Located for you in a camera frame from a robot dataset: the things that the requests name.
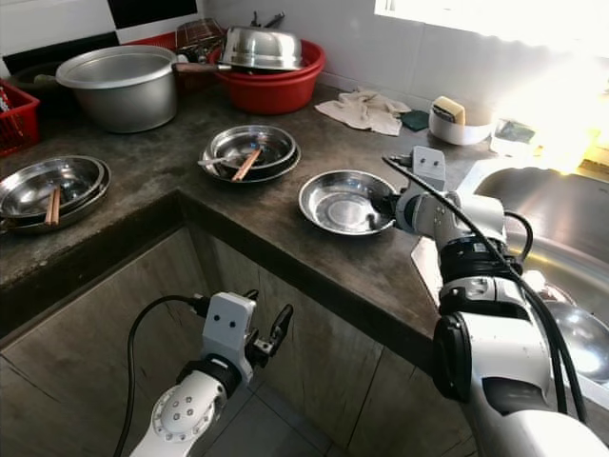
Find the deep steel bowl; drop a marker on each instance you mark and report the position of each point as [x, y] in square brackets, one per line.
[343, 202]

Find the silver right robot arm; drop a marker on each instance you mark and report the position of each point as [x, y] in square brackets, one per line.
[504, 324]

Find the green scouring pad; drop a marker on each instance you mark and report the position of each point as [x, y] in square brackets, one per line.
[415, 120]

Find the white crumpled cloth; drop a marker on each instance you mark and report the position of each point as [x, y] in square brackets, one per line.
[362, 110]

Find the shallow steel dish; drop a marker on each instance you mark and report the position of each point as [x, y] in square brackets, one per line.
[103, 202]
[262, 138]
[290, 168]
[38, 181]

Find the white round bowl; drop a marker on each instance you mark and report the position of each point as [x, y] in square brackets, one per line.
[461, 133]

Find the yellow sponge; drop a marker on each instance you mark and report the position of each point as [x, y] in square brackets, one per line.
[449, 109]

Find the brown wooden chopstick pair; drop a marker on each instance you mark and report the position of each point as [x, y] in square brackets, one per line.
[245, 166]
[52, 207]

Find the steel spoon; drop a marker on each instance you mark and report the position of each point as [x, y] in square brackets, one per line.
[217, 162]

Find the small dish with dark scourer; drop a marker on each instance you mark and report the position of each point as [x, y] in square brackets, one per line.
[516, 135]

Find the red plastic basin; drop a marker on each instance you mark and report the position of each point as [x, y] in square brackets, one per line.
[276, 93]

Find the stainless steel sink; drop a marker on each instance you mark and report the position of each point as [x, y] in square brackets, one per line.
[561, 219]

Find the domed steel lid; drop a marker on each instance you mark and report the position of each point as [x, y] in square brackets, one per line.
[262, 48]

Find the bright window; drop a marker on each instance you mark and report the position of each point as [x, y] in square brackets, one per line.
[485, 14]

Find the red slotted plastic basket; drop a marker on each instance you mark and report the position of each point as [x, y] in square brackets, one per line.
[19, 124]

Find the large aluminium pot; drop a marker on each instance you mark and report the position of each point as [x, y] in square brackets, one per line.
[128, 100]

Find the red plastic rack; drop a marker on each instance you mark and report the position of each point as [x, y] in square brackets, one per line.
[164, 40]

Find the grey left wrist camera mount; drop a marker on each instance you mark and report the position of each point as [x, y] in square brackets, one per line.
[236, 326]

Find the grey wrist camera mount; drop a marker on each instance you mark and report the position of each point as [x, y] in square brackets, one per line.
[236, 326]
[429, 168]

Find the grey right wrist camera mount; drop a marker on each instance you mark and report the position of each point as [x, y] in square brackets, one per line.
[429, 168]

